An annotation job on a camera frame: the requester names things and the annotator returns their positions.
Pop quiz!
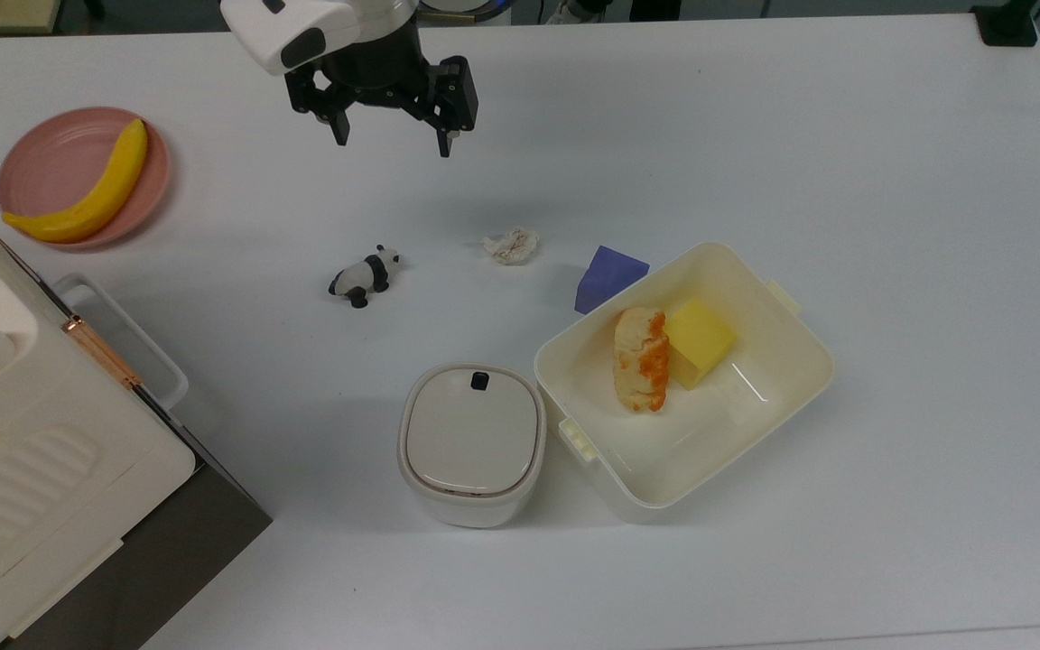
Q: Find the pink round plate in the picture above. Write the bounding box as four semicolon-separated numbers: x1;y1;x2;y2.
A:
0;107;171;251

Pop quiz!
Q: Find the white desktop trash can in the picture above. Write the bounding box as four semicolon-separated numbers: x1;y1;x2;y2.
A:
396;363;547;529

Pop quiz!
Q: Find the toy panda figurine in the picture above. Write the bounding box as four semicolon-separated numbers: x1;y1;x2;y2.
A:
329;245;401;310

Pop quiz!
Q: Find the yellow sponge block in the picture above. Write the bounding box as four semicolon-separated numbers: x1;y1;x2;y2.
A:
664;299;738;391

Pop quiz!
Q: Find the toy bread with orange topping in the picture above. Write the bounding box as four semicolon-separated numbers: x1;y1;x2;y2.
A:
613;306;671;413

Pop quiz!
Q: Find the white microwave oven appliance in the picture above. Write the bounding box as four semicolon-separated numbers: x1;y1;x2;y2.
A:
0;191;274;650

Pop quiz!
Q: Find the cream plastic storage box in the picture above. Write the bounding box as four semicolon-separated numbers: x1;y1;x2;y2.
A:
534;241;835;524

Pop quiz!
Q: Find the purple block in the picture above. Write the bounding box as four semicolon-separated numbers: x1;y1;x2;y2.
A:
574;246;651;315

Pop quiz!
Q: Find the black clamp base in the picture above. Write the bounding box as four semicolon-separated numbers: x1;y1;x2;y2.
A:
971;0;1040;48

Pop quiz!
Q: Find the crumpled white paper ball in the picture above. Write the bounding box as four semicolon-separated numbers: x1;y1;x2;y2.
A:
482;227;541;266

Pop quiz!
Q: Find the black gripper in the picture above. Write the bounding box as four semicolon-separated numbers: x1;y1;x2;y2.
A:
283;20;479;159

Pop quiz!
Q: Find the clear plastic tray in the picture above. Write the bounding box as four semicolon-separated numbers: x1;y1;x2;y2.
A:
51;273;190;412

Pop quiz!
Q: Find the yellow toy banana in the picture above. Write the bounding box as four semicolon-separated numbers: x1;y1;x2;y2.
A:
2;118;149;244

